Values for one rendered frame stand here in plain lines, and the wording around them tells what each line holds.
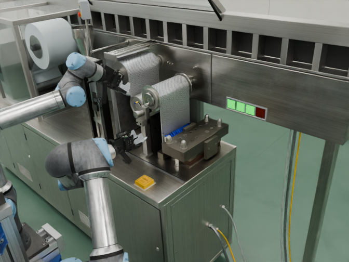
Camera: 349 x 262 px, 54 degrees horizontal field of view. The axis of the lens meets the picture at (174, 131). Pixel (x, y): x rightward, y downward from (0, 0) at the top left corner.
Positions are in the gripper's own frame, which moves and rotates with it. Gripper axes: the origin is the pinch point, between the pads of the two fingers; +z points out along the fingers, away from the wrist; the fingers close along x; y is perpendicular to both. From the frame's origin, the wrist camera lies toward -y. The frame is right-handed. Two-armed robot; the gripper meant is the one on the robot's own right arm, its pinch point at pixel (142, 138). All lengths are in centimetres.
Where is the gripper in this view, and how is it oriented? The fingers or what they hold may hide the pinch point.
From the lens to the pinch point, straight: 179.3
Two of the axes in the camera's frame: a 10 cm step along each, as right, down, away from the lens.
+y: -0.5, -8.8, -4.8
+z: 6.8, -3.8, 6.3
